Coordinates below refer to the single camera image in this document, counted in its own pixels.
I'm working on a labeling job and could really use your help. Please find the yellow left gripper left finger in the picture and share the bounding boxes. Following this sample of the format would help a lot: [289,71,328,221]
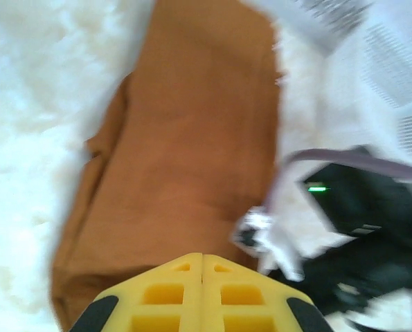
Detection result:
[72,252,203,332]

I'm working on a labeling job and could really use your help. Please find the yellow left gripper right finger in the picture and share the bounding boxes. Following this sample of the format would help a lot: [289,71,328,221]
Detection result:
[201,254,333,332]

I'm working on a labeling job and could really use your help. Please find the white perforated plastic basket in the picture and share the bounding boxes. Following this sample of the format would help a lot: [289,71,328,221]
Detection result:
[361,13,412,160]

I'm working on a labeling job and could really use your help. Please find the brown long pants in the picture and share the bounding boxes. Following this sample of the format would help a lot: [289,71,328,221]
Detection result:
[49,0,286,332]

